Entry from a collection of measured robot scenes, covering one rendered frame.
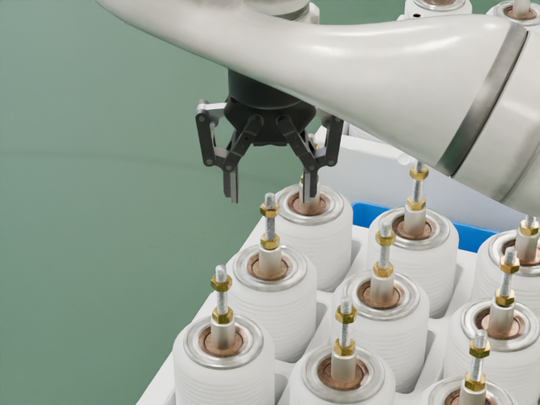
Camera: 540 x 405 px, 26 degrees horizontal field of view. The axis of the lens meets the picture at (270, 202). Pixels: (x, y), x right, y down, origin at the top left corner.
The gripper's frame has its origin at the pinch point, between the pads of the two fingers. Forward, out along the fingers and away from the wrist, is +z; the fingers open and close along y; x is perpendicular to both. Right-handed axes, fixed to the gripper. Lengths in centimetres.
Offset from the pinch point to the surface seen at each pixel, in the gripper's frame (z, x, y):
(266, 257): 7.7, -1.0, -0.4
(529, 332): 9.8, -9.7, 24.5
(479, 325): 9.8, -8.8, 19.9
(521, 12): 9, 56, 35
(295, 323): 13.8, -4.1, 2.5
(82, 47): 35, 94, -35
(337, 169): 20.9, 34.1, 8.4
